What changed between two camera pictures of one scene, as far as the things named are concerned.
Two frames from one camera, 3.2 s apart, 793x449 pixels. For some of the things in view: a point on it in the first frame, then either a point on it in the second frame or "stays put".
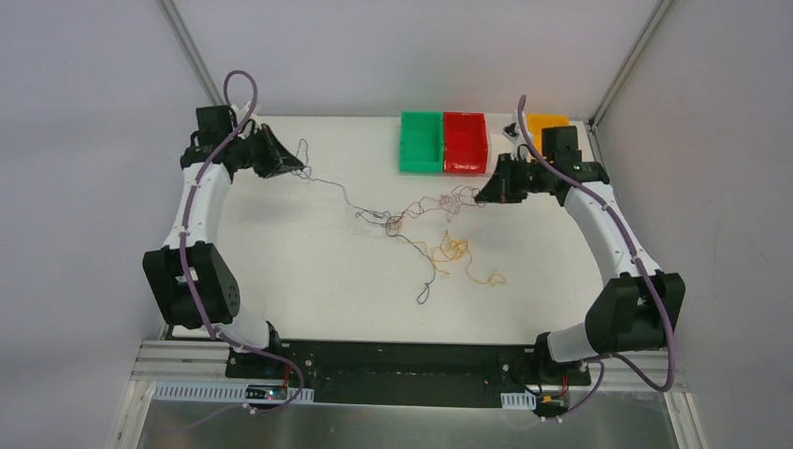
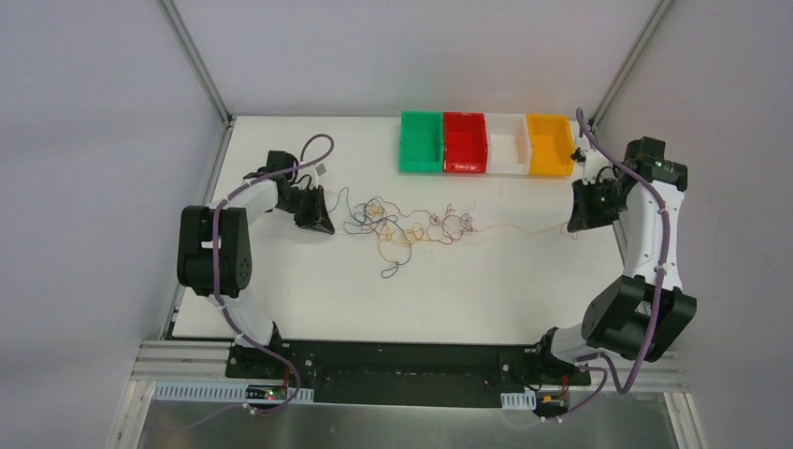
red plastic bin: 465,146 stays put
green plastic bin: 421,141 stays put
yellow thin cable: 452,250 -> 452,237
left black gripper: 266,152 -> 303,202
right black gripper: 508,182 -> 592,197
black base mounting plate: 400,373 stays put
